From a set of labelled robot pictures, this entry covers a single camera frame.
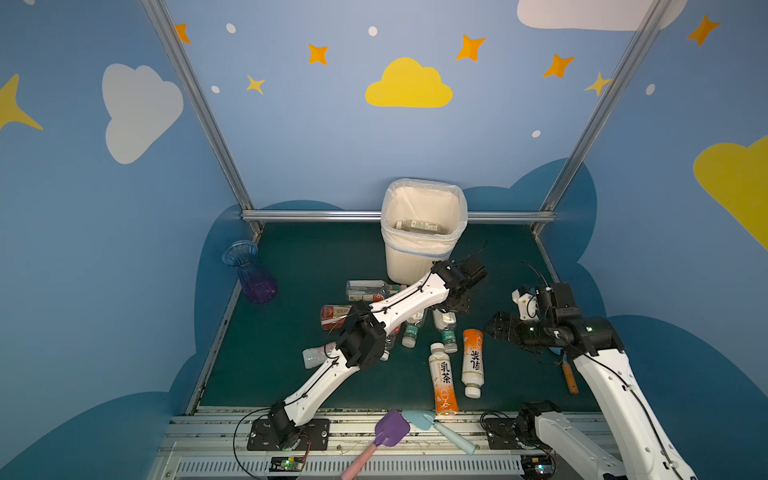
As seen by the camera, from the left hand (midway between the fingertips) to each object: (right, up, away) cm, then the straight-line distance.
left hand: (458, 307), depth 90 cm
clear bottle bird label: (-15, -8, -1) cm, 17 cm away
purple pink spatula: (-21, -28, -16) cm, 39 cm away
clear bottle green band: (-3, -5, +1) cm, 6 cm away
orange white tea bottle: (+2, -15, -8) cm, 17 cm away
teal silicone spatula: (-12, -27, -14) cm, 33 cm away
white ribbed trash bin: (-16, +12, +6) cm, 20 cm away
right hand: (+7, -3, -15) cm, 17 cm away
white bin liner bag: (-10, +34, +8) cm, 36 cm away
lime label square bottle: (-10, +26, +14) cm, 31 cm away
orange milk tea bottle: (-7, -21, -13) cm, 25 cm away
